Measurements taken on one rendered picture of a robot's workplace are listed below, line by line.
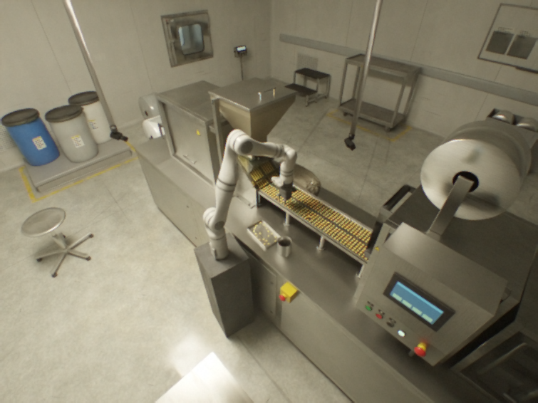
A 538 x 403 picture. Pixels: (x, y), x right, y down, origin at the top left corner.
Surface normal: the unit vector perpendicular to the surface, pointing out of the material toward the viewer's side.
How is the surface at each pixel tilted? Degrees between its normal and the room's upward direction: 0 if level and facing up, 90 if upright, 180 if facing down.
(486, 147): 90
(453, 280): 0
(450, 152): 90
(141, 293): 0
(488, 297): 0
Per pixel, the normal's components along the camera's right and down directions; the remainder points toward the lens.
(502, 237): 0.00, -0.74
